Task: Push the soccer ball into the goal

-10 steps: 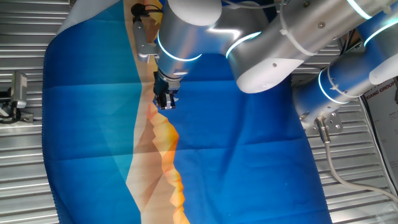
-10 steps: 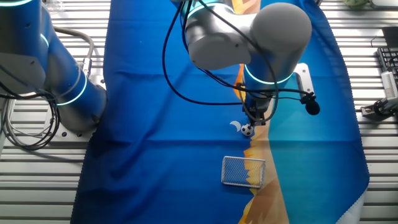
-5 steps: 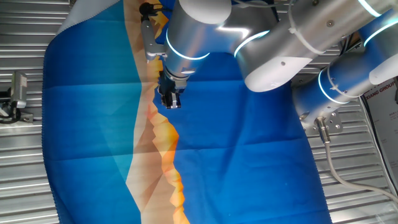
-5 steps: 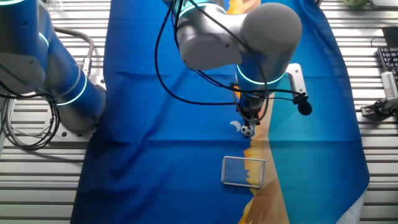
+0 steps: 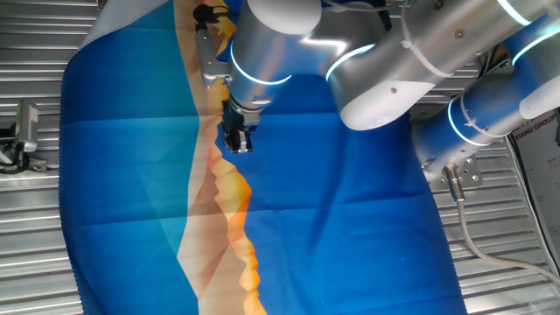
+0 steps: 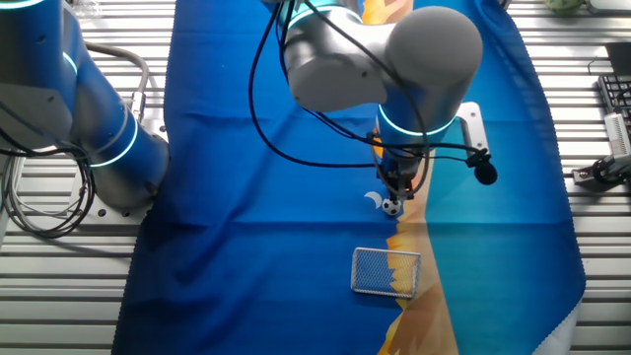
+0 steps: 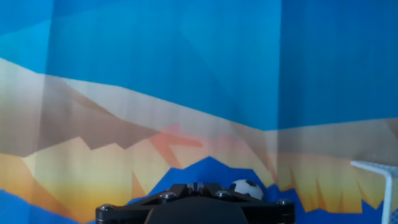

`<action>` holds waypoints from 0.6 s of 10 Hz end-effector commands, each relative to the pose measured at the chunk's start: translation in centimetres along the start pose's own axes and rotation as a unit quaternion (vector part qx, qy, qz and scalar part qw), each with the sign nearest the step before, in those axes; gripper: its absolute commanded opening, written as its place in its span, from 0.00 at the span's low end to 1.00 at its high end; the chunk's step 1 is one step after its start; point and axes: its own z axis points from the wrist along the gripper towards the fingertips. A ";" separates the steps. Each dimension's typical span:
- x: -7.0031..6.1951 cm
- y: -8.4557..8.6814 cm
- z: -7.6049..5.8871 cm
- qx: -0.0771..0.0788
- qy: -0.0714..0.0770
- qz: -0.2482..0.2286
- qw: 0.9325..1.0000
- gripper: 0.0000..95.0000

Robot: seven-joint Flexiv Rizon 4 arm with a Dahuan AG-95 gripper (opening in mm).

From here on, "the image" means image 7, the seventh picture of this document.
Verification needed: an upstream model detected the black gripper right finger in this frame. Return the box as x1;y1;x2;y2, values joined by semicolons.
196;182;295;224

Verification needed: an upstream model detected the small black white soccer ball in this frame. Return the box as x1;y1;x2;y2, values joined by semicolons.
229;179;265;200

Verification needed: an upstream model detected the white wire mesh goal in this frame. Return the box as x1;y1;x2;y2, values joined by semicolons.
350;160;398;224

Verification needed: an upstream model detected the blue printed mountain cloth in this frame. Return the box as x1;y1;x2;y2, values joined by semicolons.
0;0;398;224

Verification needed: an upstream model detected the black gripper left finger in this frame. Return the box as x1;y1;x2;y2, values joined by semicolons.
95;182;198;224

